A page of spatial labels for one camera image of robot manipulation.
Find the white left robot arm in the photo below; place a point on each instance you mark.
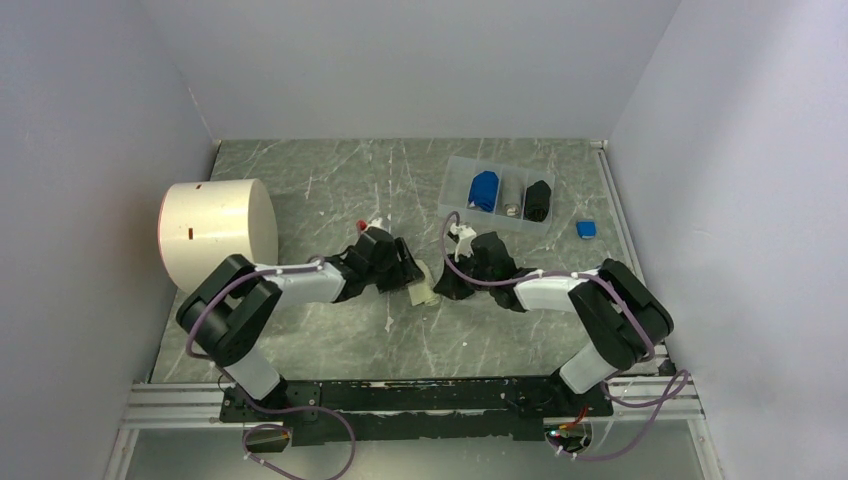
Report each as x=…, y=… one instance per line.
x=226, y=314

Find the cream cylindrical container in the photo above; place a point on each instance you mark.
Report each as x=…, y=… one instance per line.
x=202, y=223

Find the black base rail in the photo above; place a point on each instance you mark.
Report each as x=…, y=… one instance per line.
x=517, y=407

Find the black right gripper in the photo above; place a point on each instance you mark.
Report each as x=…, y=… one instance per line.
x=448, y=285

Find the small blue block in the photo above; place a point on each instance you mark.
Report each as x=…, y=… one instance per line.
x=586, y=229

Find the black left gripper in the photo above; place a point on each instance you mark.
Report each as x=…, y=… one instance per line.
x=406, y=270

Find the black striped rolled underwear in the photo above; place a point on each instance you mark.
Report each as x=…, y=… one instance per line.
x=537, y=201

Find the clear plastic divided tray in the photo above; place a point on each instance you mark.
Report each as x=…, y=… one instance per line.
x=457, y=179

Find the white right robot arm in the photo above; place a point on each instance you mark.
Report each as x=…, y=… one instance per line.
x=624, y=321

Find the cream yellow underwear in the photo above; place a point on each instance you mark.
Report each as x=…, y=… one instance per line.
x=421, y=291

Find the grey rolled underwear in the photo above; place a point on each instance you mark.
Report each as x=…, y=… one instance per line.
x=511, y=196

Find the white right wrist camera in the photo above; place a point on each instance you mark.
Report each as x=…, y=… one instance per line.
x=463, y=236

